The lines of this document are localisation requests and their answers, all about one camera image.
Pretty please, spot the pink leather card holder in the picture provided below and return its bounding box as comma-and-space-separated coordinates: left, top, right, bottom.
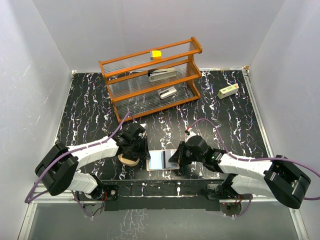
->
146, 149, 181, 172

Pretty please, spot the orange wooden shelf rack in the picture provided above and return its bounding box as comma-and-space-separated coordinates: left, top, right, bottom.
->
99, 36, 203, 121

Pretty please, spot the aluminium frame rail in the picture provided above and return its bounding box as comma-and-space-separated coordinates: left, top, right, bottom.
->
242, 66, 310, 240

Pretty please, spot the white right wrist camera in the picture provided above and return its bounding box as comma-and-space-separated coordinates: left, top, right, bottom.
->
184, 126, 197, 138

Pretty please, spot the yellow grey tape dispenser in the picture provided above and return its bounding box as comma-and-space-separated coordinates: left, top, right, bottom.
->
150, 50, 162, 61

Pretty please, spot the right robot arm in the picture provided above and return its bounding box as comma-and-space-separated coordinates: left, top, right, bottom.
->
168, 135, 311, 209

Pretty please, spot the large grey black stapler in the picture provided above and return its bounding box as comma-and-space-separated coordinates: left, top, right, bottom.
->
147, 68, 177, 83

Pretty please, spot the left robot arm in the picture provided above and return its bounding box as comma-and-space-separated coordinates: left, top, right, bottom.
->
35, 122, 150, 200

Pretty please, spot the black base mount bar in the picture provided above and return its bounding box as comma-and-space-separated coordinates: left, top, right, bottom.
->
102, 179, 223, 211

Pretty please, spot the white staples box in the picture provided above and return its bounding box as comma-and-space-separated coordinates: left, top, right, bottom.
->
217, 84, 239, 99

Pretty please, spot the small white stapler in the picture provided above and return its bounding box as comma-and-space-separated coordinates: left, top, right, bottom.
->
158, 86, 177, 100

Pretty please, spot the beige card box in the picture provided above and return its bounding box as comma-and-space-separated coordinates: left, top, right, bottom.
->
117, 154, 140, 167

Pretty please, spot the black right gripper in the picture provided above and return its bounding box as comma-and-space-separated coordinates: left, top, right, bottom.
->
169, 141, 205, 165

